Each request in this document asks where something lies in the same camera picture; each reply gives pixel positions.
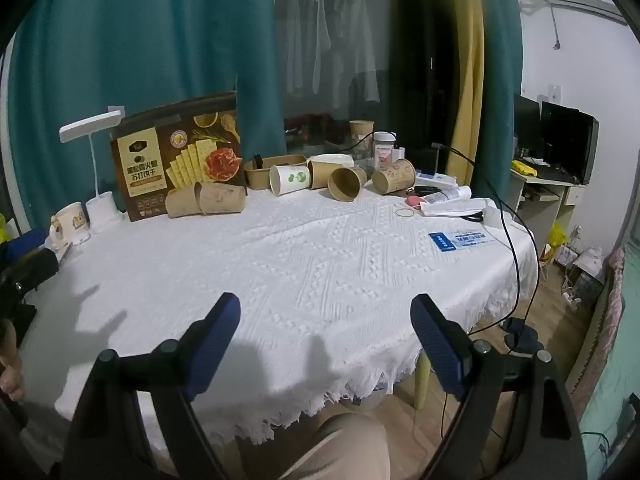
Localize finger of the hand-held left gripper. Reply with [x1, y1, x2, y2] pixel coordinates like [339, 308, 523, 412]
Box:
[0, 248, 60, 297]

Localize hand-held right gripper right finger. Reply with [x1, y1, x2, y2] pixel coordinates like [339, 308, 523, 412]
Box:
[410, 293, 589, 480]

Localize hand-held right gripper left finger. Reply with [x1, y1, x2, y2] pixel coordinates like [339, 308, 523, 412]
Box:
[62, 292, 241, 480]

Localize plain kraft paper cup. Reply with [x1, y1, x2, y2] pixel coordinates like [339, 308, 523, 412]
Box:
[165, 181, 203, 219]
[199, 182, 248, 216]
[327, 166, 369, 204]
[306, 160, 344, 190]

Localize white cup with green print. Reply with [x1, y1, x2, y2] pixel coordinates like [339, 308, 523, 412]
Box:
[269, 164, 314, 196]

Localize printed kraft paper cup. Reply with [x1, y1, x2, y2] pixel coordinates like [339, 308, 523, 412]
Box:
[371, 159, 417, 195]

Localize tall kraft paper cup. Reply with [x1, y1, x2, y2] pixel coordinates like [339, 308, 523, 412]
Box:
[349, 120, 376, 154]

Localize person's left hand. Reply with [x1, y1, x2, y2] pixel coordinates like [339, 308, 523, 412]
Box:
[0, 320, 27, 402]

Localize pale green table leg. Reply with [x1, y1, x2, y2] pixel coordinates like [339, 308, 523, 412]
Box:
[414, 350, 432, 412]

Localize white printed mug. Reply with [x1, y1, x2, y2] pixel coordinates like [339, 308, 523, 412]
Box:
[49, 202, 92, 249]

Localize black round base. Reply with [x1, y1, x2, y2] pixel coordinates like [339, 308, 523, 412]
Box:
[502, 317, 544, 357]

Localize blue and white card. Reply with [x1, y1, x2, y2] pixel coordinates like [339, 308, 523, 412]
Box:
[428, 230, 496, 254]

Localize white textured tablecloth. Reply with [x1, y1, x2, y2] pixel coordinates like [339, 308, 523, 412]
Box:
[20, 180, 539, 447]

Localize person's leg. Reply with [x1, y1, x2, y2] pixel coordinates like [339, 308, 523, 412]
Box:
[312, 412, 397, 480]

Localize white papers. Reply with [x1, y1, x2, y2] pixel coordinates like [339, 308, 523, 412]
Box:
[420, 199, 501, 219]

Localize white desk lamp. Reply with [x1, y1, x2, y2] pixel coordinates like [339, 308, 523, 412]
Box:
[59, 108, 126, 234]

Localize brown cracker box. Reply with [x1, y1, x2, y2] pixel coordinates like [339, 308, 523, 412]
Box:
[110, 92, 247, 223]

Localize yellow plastic bag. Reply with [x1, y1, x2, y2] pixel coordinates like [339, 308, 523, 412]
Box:
[547, 222, 569, 262]

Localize kraft paper tray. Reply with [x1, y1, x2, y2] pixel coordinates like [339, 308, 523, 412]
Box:
[243, 155, 309, 191]

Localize patterned bed blanket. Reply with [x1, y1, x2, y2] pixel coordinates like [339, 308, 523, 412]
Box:
[570, 247, 640, 480]

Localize blue and white box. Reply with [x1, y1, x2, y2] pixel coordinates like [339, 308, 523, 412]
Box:
[415, 172, 457, 189]

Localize white computer desk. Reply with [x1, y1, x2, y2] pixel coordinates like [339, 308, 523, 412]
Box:
[510, 167, 589, 262]

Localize clear plastic jar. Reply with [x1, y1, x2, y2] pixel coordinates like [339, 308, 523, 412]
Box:
[373, 131, 399, 169]

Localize white tissue pack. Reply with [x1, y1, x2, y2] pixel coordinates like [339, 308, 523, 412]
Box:
[312, 153, 357, 169]

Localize small black monitor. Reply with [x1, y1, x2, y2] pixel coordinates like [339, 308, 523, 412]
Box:
[513, 92, 542, 159]

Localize large black monitor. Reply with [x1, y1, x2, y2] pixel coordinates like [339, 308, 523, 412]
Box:
[541, 101, 600, 186]

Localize wide teal curtain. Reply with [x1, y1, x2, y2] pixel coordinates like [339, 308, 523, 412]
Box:
[7, 0, 274, 232]

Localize yellow curtain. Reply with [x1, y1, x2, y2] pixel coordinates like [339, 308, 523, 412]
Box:
[445, 0, 487, 189]

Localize hanging white shirt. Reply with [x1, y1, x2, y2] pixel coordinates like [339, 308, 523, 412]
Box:
[332, 0, 382, 104]
[285, 0, 334, 97]

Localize narrow teal curtain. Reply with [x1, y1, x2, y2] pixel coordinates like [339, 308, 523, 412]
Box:
[479, 0, 524, 201]

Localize black cable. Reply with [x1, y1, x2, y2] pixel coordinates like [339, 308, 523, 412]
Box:
[431, 142, 544, 441]

